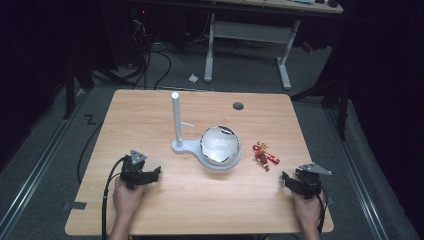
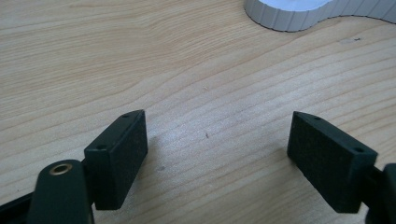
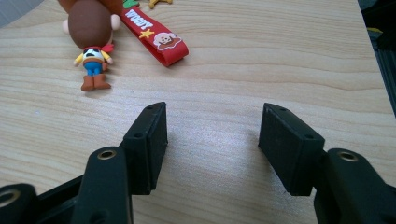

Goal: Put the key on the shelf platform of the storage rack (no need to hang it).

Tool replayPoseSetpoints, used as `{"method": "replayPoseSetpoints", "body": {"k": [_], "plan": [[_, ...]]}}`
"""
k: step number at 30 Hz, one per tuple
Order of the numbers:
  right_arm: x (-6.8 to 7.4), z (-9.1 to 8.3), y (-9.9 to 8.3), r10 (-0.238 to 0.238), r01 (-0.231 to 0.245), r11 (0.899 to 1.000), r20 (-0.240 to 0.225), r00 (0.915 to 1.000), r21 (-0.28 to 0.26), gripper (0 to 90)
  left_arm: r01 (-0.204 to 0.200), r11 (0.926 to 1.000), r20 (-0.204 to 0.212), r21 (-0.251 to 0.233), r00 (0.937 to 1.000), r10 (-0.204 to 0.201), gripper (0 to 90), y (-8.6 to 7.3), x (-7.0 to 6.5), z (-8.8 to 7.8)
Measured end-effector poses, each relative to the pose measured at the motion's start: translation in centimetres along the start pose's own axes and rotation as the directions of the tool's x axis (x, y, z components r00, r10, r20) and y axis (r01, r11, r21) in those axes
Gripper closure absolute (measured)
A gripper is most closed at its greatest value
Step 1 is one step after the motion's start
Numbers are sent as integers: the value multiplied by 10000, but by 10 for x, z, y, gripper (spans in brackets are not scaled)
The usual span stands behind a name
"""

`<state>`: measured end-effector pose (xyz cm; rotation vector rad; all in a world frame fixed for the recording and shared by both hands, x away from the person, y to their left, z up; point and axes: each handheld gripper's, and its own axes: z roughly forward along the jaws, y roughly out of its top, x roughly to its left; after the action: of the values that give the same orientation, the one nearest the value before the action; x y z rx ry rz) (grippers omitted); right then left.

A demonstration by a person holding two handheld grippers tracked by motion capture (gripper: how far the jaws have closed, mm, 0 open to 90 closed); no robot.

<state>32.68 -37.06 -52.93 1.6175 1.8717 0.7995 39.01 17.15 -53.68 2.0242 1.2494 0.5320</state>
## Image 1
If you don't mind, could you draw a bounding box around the person's right hand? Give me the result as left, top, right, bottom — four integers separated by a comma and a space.
291, 191, 324, 232

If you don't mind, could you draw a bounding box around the bundle of black cables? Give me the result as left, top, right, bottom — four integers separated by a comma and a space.
130, 16, 173, 91

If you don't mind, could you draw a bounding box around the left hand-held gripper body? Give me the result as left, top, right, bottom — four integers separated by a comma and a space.
119, 149, 148, 191

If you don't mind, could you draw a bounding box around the black tape strip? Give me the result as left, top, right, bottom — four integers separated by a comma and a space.
62, 200, 88, 212

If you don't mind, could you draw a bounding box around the red toy figure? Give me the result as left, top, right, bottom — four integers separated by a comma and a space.
251, 140, 281, 173

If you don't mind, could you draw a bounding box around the shiny metal bowl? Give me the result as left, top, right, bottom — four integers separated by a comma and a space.
199, 125, 242, 164

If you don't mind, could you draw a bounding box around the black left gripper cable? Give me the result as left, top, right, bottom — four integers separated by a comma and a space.
101, 155, 127, 240

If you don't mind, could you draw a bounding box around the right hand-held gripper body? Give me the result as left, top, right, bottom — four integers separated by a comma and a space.
293, 161, 333, 200

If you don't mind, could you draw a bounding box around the person's left hand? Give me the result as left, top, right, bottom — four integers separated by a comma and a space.
112, 176, 148, 222

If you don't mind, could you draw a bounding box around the white stand with pole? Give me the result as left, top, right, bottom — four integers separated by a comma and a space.
170, 91, 243, 172

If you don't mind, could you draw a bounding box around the black floor cable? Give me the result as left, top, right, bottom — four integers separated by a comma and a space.
76, 120, 105, 185

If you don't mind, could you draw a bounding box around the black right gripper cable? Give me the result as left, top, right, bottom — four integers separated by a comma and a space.
309, 185, 330, 235

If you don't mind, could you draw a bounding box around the metal floor rail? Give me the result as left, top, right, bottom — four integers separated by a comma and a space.
324, 108, 390, 240
0, 89, 90, 240

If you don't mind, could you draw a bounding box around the white-framed wooden desk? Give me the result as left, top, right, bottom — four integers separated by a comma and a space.
202, 0, 344, 91

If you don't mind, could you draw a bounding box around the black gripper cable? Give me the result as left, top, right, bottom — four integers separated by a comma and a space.
309, 185, 330, 235
101, 155, 127, 240

